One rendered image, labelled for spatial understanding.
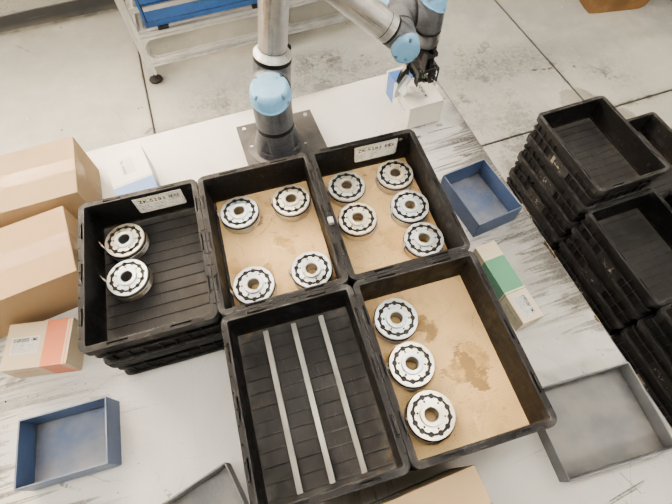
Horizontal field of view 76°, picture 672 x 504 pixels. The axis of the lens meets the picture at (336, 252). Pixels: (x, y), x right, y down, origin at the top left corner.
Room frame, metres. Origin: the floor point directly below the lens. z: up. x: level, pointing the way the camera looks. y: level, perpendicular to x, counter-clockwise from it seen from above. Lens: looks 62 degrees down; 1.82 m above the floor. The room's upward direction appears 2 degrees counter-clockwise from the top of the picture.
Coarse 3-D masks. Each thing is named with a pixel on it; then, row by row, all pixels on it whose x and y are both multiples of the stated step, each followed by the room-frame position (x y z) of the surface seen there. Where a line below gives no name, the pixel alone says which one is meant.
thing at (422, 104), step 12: (396, 72) 1.25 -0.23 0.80; (408, 84) 1.19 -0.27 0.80; (420, 84) 1.18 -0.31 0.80; (432, 84) 1.18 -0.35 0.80; (408, 96) 1.13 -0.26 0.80; (420, 96) 1.13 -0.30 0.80; (432, 96) 1.12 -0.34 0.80; (396, 108) 1.16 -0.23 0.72; (408, 108) 1.08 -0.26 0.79; (420, 108) 1.08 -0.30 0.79; (432, 108) 1.09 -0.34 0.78; (408, 120) 1.07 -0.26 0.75; (420, 120) 1.08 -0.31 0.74; (432, 120) 1.10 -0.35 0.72
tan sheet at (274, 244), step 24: (264, 192) 0.74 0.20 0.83; (264, 216) 0.66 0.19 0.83; (312, 216) 0.65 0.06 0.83; (240, 240) 0.58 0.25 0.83; (264, 240) 0.58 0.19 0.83; (288, 240) 0.58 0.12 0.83; (312, 240) 0.58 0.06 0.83; (240, 264) 0.51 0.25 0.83; (264, 264) 0.51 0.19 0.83; (288, 264) 0.51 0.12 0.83; (288, 288) 0.44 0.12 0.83
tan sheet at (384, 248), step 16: (400, 160) 0.83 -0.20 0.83; (368, 176) 0.78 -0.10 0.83; (368, 192) 0.72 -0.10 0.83; (336, 208) 0.67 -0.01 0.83; (384, 208) 0.67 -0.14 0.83; (384, 224) 0.62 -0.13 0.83; (352, 240) 0.57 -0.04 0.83; (368, 240) 0.57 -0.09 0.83; (384, 240) 0.57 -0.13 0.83; (400, 240) 0.56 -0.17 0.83; (352, 256) 0.52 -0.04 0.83; (368, 256) 0.52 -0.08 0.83; (384, 256) 0.52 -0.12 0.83; (400, 256) 0.52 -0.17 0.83
